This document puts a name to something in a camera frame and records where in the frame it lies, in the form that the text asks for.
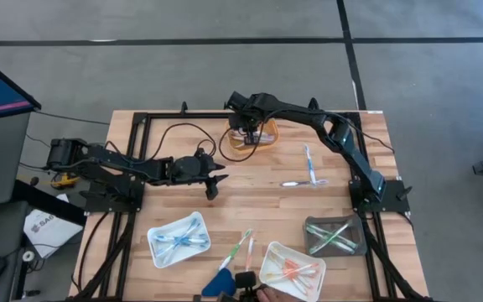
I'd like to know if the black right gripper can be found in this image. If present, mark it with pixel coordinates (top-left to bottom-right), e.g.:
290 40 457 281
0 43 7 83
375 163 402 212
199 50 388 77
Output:
226 91 274 147

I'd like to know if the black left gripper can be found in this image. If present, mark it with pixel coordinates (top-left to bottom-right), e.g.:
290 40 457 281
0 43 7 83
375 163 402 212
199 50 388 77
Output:
190 147 230 201

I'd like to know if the orange plastic bin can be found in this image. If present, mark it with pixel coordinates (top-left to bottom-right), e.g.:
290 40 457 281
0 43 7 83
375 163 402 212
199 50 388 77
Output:
226 113 281 154

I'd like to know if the green toothbrush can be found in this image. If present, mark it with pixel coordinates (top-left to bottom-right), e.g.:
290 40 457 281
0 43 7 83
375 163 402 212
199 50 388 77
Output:
309 221 354 256
218 228 254 271
307 228 345 253
306 224 359 251

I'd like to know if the white plastic bin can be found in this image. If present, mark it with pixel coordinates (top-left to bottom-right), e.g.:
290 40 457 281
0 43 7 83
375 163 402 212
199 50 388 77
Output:
258 241 327 302
147 211 212 269

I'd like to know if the dark grey mesh bin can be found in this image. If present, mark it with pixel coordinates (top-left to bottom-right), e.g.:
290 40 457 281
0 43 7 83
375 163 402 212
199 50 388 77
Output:
303 215 367 258

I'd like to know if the blue folded cloth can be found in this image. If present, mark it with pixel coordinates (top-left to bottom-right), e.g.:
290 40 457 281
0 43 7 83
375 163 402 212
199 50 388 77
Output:
201 268 238 299

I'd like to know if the white printed paper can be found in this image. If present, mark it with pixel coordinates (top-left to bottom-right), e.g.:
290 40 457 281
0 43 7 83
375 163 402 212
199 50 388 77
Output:
23 193 84 259

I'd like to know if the dark grey keyboard tray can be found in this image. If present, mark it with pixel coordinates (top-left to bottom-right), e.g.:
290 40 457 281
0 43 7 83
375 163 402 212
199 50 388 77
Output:
0 200 31 302

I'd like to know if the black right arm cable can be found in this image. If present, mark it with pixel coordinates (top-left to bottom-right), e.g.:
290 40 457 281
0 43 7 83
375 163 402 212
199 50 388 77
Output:
218 109 277 164

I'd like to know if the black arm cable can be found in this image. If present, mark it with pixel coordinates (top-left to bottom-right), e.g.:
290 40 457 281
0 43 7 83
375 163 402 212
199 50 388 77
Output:
218 109 277 164
105 122 218 165

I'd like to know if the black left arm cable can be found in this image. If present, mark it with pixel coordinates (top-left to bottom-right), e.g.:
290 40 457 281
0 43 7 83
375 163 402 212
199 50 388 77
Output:
105 122 218 165

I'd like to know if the thin black monitor cable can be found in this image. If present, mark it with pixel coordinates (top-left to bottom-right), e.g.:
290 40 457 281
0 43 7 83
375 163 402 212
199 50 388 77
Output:
34 108 112 126

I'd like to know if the yellow cable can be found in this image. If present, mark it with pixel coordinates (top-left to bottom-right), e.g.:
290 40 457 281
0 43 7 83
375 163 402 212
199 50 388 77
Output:
50 171 79 190

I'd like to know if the black desk frame bar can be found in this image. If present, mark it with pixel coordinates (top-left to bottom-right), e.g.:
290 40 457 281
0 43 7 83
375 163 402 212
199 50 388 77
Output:
11 179 88 227

